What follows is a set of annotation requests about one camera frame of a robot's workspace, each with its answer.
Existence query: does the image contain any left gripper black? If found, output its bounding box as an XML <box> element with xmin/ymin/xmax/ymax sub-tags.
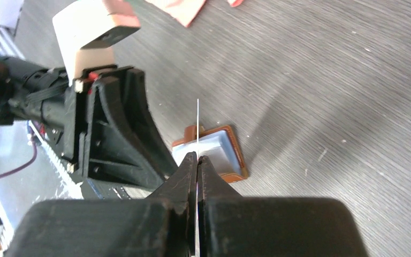
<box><xmin>63</xmin><ymin>65</ymin><xmax>178</xmax><ymax>190</ymax></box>

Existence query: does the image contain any brown leather card holder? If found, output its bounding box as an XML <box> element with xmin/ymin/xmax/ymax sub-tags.
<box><xmin>171</xmin><ymin>125</ymin><xmax>249</xmax><ymax>183</ymax></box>

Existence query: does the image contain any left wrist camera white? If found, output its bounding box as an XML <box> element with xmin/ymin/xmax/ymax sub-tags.
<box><xmin>52</xmin><ymin>0</ymin><xmax>141</xmax><ymax>85</ymax></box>

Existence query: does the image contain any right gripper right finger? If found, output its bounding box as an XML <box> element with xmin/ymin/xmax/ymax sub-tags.
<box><xmin>197</xmin><ymin>156</ymin><xmax>368</xmax><ymax>256</ymax></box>

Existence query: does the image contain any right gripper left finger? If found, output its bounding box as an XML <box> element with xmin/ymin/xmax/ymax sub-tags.
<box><xmin>4</xmin><ymin>152</ymin><xmax>198</xmax><ymax>256</ymax></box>

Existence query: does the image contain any white credit card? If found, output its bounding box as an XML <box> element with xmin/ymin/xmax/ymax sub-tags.
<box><xmin>195</xmin><ymin>99</ymin><xmax>201</xmax><ymax>257</ymax></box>

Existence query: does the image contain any pink cloth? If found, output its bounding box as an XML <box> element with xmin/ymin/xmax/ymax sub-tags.
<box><xmin>145</xmin><ymin>0</ymin><xmax>245</xmax><ymax>28</ymax></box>

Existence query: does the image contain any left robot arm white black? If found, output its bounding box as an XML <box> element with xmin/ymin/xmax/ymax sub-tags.
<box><xmin>0</xmin><ymin>56</ymin><xmax>178</xmax><ymax>189</ymax></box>

